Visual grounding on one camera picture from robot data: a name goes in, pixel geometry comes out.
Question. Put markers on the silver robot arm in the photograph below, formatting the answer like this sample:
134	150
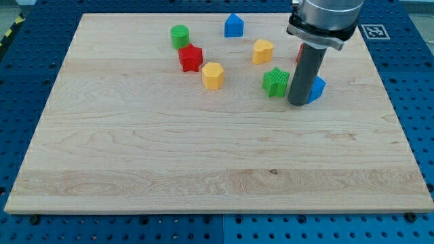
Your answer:
324	23

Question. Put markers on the wooden board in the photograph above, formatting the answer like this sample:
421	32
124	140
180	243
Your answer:
126	131

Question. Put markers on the yellow hexagon block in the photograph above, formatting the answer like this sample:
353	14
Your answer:
213	75

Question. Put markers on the red star block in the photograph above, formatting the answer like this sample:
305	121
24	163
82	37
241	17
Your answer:
190	57

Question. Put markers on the green star block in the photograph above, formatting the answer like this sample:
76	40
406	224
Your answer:
275	82

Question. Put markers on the yellow heart block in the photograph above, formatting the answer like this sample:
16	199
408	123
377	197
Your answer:
262	52

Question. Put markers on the green cylinder block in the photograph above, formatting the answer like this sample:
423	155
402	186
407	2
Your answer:
180	36

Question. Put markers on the blue house-shaped block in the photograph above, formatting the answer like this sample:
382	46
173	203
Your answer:
233	26

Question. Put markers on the blue block behind rod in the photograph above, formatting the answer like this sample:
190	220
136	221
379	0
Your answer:
317	89

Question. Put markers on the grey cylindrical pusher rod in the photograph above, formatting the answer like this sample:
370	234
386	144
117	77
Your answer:
305	74

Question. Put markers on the red block behind rod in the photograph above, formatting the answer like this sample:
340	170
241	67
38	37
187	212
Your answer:
299	52

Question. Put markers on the fiducial marker tag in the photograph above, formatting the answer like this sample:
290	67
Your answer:
375	32

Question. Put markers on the yellow black hazard tape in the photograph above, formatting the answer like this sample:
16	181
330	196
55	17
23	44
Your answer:
13	30

